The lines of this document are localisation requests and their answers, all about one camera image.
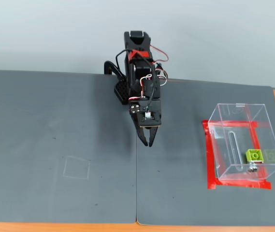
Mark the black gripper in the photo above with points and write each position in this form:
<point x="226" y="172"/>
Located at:
<point x="134" y="108"/>

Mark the green lego block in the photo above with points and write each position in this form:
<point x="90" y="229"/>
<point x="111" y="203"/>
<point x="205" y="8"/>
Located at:
<point x="254" y="155"/>

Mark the red tape band on arm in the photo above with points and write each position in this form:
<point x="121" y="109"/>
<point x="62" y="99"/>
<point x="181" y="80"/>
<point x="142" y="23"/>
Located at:
<point x="143" y="53"/>

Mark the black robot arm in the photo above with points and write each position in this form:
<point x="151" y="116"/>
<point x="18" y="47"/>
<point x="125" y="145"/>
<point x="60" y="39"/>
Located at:
<point x="139" y="70"/>

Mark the transparent acrylic box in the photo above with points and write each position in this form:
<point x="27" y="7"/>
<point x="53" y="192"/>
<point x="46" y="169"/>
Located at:
<point x="224" y="149"/>

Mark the small metal box latch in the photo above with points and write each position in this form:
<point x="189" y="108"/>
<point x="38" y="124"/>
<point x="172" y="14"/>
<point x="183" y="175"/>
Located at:
<point x="252" y="168"/>

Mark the gray table mat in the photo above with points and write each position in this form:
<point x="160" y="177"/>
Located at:
<point x="176" y="169"/>
<point x="31" y="133"/>

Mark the red tape strip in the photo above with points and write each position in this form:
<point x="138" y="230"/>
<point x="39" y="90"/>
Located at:
<point x="224" y="122"/>
<point x="209" y="157"/>
<point x="255" y="137"/>
<point x="238" y="184"/>

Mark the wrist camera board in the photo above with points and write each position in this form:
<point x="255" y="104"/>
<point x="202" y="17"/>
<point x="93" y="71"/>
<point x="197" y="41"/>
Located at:
<point x="150" y="118"/>

